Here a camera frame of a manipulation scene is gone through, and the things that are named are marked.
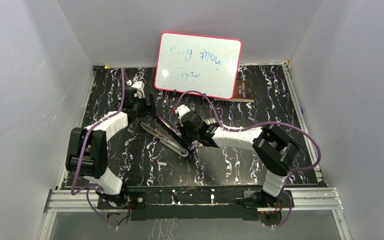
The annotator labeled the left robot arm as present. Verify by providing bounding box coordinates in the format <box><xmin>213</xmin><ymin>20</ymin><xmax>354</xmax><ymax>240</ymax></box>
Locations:
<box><xmin>65</xmin><ymin>87</ymin><xmax>156</xmax><ymax>208</ymax></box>

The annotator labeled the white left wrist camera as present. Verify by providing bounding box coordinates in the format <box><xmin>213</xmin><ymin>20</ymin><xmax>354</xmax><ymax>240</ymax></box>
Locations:
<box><xmin>130</xmin><ymin>80</ymin><xmax>145</xmax><ymax>99</ymax></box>

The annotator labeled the pink framed whiteboard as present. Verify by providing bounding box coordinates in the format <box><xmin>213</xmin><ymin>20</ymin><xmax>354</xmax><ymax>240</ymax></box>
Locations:
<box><xmin>154</xmin><ymin>32</ymin><xmax>242</xmax><ymax>100</ymax></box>

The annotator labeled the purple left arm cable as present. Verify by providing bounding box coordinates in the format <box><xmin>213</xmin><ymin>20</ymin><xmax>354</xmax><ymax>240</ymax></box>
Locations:
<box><xmin>70</xmin><ymin>67</ymin><xmax>132</xmax><ymax>229</ymax></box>

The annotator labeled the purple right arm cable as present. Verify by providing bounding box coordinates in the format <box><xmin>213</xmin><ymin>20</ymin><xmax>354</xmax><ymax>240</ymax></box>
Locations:
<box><xmin>173</xmin><ymin>90</ymin><xmax>322</xmax><ymax>229</ymax></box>

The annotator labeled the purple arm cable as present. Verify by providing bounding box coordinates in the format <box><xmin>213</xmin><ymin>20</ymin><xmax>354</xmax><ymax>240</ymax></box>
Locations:
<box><xmin>70</xmin><ymin>67</ymin><xmax>132</xmax><ymax>229</ymax></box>
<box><xmin>173</xmin><ymin>90</ymin><xmax>322</xmax><ymax>229</ymax></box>

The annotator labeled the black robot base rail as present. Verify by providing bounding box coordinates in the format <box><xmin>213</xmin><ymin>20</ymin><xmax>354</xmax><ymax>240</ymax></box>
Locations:
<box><xmin>97</xmin><ymin>185</ymin><xmax>295</xmax><ymax>223</ymax></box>

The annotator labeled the brown Three Days book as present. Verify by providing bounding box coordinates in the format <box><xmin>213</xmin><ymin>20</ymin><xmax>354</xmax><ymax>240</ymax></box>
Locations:
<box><xmin>230</xmin><ymin>80</ymin><xmax>255</xmax><ymax>103</ymax></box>

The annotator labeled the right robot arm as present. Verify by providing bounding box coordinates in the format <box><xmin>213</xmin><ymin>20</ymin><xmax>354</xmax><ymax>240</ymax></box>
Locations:
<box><xmin>175</xmin><ymin>109</ymin><xmax>300</xmax><ymax>207</ymax></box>

